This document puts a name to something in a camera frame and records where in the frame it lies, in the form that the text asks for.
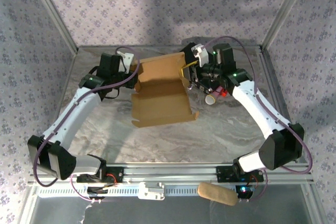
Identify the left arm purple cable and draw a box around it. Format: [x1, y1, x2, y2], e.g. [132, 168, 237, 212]
[33, 46, 140, 204]

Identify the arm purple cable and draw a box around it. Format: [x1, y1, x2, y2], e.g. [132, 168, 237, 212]
[202, 36, 313, 203]
[33, 46, 140, 204]

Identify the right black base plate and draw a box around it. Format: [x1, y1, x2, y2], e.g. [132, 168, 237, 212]
[215, 165, 265, 183]

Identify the brown cardboard box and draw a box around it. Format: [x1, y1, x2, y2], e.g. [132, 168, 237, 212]
[130, 52, 200, 129]

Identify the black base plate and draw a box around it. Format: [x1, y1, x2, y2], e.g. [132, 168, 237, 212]
[75, 165, 124, 183]
[215, 165, 265, 183]

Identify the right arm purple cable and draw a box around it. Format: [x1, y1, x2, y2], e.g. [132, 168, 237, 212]
[202, 36, 313, 203]

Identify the aluminium side rail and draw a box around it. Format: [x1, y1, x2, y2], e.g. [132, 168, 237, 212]
[258, 48, 314, 183]

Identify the aluminium frame post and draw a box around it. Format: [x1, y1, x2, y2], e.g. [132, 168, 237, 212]
[26, 0, 79, 54]
[261, 0, 313, 51]

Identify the white slotted cable duct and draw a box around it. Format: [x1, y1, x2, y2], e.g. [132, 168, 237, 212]
[36, 185, 240, 199]

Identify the white plastic clip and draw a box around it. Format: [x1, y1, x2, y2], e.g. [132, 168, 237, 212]
[137, 181, 166, 200]

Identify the tan foam roll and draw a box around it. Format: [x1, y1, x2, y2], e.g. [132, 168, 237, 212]
[196, 181, 239, 207]

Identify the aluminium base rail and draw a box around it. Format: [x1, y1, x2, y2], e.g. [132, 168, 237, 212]
[28, 163, 315, 185]

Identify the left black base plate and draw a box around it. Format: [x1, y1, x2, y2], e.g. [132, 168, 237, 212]
[75, 165, 124, 183]

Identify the black case with metal latches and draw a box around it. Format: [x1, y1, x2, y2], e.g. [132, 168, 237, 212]
[180, 42, 213, 95]

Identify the black board with LED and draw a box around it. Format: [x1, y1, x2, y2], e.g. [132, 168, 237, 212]
[235, 184, 256, 200]

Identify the white torn film scrap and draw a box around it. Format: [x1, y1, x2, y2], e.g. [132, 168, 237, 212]
[78, 204, 92, 224]

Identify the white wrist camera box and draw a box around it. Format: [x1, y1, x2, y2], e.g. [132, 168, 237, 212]
[117, 50, 134, 68]
[191, 44, 209, 67]

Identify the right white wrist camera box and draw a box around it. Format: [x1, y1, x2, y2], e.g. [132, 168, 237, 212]
[191, 44, 209, 67]

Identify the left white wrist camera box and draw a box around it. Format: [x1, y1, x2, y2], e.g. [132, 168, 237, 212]
[117, 50, 134, 68]

